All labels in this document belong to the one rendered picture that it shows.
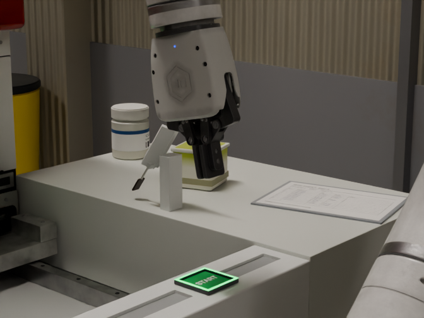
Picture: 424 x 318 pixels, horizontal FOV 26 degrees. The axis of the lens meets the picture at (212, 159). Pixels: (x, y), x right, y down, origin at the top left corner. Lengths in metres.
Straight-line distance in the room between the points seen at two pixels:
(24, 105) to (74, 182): 2.44
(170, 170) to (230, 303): 0.34
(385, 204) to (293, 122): 1.92
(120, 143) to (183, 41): 0.68
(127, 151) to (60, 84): 2.46
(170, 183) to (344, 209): 0.27
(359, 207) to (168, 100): 0.45
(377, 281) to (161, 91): 0.36
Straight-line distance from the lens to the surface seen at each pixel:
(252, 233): 1.29
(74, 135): 4.16
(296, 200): 1.43
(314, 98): 3.26
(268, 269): 1.17
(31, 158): 4.08
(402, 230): 0.89
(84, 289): 1.43
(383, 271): 0.87
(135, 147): 1.69
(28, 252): 1.52
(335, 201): 1.44
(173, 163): 1.37
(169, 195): 1.38
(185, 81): 1.04
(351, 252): 1.29
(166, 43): 1.06
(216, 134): 1.05
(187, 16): 1.03
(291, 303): 1.19
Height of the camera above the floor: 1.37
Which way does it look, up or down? 14 degrees down
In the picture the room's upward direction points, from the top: straight up
